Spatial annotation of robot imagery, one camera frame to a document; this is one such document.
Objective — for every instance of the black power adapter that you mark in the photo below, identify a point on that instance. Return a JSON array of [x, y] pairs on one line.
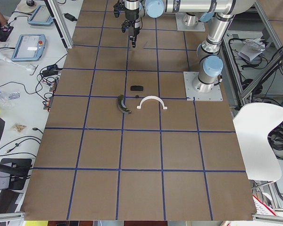
[[70, 17]]

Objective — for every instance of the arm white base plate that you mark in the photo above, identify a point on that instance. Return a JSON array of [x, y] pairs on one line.
[[197, 91], [200, 27]]

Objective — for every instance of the olive green brake shoe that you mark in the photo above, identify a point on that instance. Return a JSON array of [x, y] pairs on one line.
[[121, 105]]

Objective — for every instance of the blue teach pendant near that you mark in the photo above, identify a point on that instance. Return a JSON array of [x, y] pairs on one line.
[[29, 47]]

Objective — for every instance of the white plastic chair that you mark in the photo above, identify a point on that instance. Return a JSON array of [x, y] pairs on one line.
[[252, 124]]

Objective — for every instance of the white curved plastic bracket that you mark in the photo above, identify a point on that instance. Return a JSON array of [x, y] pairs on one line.
[[152, 99]]

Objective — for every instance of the blue teach pendant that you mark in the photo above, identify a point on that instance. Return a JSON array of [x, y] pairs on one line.
[[29, 47], [41, 17]]

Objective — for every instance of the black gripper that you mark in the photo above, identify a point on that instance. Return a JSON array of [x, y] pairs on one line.
[[131, 15]]

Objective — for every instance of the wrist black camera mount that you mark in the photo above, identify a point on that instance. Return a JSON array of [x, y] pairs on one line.
[[118, 8]]

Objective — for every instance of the blue teach pendant far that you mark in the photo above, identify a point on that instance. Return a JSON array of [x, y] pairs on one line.
[[41, 17]]

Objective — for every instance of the clear plastic water bottle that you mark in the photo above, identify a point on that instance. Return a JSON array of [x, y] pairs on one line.
[[7, 99]]

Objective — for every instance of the black brake pad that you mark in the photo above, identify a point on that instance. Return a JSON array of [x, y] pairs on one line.
[[137, 88]]

